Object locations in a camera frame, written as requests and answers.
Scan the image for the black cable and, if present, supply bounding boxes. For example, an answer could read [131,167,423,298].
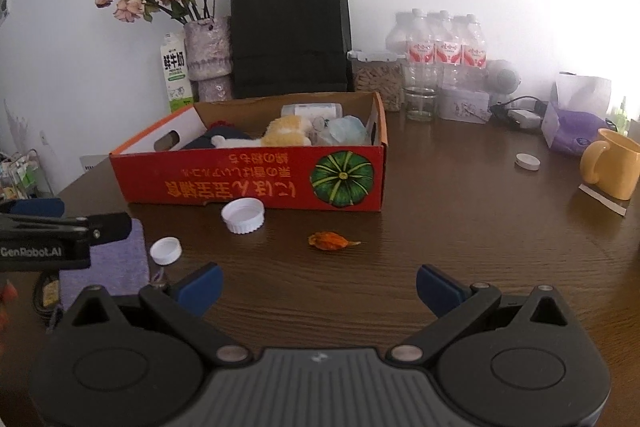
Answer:
[31,271,64,323]

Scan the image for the purple towel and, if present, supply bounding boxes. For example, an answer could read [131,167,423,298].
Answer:
[60,219,150,310]

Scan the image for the small white round cap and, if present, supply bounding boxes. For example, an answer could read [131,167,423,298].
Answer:
[150,236,182,267]

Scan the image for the white ridged jar lid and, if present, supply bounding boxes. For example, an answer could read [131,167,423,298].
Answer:
[221,197,265,235]

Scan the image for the dark blue pouch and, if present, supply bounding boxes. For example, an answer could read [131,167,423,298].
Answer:
[183,124,250,150]

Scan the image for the white orange plush toy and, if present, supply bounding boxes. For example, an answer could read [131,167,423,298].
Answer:
[216,115,314,148]

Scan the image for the white poster board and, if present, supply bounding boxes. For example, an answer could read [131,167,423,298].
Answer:
[79,155,108,172]

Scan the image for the red cardboard box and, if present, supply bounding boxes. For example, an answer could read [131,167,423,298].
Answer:
[110,92,387,211]

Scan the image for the small white bottle cap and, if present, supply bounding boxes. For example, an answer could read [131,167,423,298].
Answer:
[514,153,541,171]

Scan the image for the green white milk carton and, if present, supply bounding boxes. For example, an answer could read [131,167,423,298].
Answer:
[160,32,194,113]

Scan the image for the yellow mug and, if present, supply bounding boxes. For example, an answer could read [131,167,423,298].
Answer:
[579,128,640,200]

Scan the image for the purple textured vase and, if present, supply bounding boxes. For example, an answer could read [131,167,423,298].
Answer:
[184,17,233,102]

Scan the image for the orange dried petal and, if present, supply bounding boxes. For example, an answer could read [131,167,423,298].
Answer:
[308,232,359,251]

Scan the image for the white power adapter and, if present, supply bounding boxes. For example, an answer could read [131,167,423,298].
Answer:
[489,95,548,134]

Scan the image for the purple tissue pack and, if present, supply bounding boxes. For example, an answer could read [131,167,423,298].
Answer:
[541,72,611,156]

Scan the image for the white floral tin box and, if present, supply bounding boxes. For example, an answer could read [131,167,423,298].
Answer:
[437,88,490,124]

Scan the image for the white plastic bottle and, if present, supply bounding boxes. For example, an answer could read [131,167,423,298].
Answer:
[281,103,343,119]

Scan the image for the empty glass cup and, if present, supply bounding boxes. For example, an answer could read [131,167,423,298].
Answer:
[402,87,437,122]

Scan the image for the grey round speaker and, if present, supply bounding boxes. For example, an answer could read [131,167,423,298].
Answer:
[485,60,521,94]

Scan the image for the black paper bag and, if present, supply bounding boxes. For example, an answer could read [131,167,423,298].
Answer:
[230,0,352,98]

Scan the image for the pack of water bottles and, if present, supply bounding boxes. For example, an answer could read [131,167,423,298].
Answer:
[385,9,487,92]

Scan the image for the clear jar with grains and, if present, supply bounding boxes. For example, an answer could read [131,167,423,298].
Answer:
[347,50,405,112]

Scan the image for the wire storage rack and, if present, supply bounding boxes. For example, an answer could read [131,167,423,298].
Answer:
[0,148,53,200]

